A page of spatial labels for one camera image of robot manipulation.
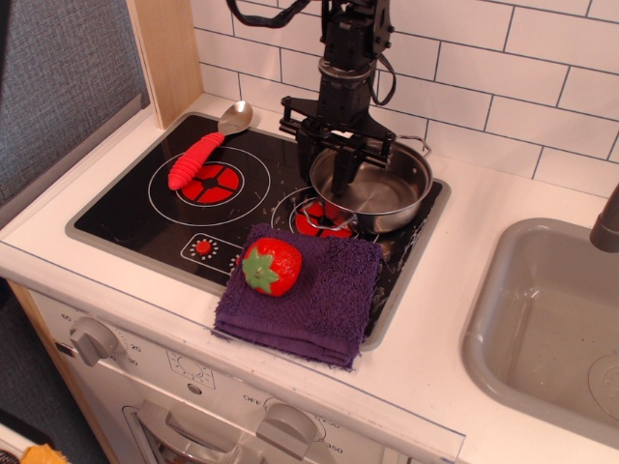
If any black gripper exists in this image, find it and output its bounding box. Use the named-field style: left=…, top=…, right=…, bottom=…
left=280, top=67, right=396, bottom=195

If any stainless steel pot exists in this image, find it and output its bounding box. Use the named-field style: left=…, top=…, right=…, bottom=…
left=309, top=142, right=433, bottom=235

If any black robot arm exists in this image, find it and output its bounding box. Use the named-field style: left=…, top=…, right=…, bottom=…
left=280, top=1, right=396, bottom=194

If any red plastic strawberry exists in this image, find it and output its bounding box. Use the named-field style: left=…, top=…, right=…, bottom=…
left=241, top=238, right=303, bottom=297

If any black toy stovetop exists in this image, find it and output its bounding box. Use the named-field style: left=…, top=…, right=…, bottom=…
left=64, top=111, right=453, bottom=352

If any folded purple towel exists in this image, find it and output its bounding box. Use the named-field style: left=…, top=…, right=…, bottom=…
left=215, top=224, right=382, bottom=370

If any grey plastic sink basin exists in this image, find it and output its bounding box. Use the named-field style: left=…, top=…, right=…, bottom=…
left=462, top=218, right=618, bottom=448

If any grey oven knob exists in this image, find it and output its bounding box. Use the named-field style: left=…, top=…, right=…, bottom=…
left=256, top=403, right=318, bottom=460

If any grey faucet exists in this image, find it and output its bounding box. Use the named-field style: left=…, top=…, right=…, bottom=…
left=589, top=185, right=619, bottom=253

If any grey timer knob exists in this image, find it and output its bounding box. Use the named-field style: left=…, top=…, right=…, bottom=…
left=69, top=317, right=119, bottom=366

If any orange object at corner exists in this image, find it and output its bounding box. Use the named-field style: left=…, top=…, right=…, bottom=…
left=20, top=444, right=69, bottom=464

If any red handled metal spoon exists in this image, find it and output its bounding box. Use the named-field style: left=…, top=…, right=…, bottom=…
left=167, top=101, right=253, bottom=191

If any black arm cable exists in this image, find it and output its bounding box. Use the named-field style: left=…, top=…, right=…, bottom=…
left=224, top=0, right=310, bottom=29

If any wooden side post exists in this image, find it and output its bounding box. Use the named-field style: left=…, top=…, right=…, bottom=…
left=126, top=0, right=203, bottom=130

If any grey oven door handle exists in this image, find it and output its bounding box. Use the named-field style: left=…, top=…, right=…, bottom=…
left=134, top=401, right=240, bottom=463

